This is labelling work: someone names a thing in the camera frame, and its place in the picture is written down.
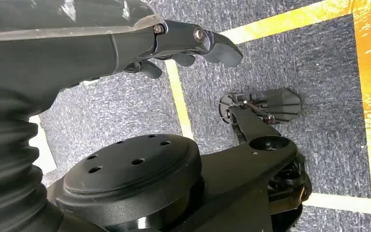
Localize ribbed grey left arm sleeve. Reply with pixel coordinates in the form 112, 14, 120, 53
0, 86, 65, 232

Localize black robot leg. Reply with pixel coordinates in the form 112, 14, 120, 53
46, 106, 313, 232

